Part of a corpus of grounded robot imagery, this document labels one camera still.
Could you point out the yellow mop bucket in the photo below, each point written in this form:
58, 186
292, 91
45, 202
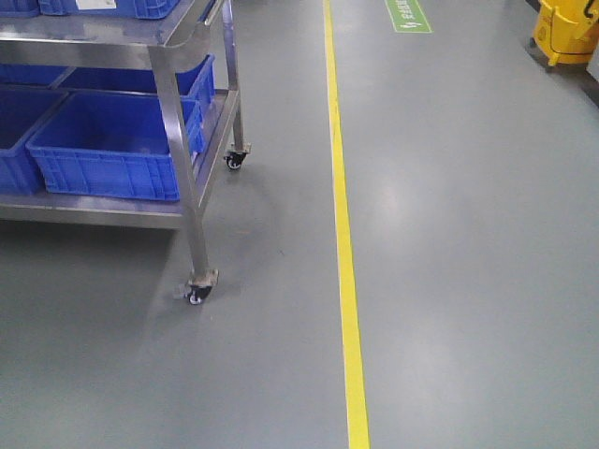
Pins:
566, 31

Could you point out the steel wheeled cart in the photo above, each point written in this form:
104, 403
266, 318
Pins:
167, 47

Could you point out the blue bin on cart bottom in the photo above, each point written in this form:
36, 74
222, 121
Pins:
102, 144

